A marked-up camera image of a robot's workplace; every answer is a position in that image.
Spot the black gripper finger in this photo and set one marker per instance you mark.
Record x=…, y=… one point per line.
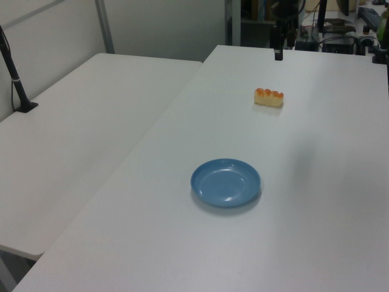
x=290, y=38
x=278, y=45

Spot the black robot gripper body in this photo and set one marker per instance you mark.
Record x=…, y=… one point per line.
x=287, y=12

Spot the toy bread with orange crust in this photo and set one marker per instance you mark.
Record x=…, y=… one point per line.
x=269, y=98

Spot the blue round plate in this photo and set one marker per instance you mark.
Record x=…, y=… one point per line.
x=225, y=183

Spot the black monitor stand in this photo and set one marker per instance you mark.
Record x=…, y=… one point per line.
x=322, y=15

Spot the grey shelf unit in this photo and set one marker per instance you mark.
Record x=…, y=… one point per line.
x=243, y=21

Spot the black equipment box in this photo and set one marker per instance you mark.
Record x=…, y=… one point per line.
x=338, y=45

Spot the black keyboard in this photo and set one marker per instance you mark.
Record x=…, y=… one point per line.
x=369, y=15

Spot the black table clamp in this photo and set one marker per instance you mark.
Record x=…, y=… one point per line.
x=380, y=54

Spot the green bottle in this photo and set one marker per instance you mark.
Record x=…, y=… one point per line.
x=383, y=27

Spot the grey metal frame post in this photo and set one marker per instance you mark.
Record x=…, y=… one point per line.
x=105, y=25

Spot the black camera stand pole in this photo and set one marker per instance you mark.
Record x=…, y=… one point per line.
x=13, y=79

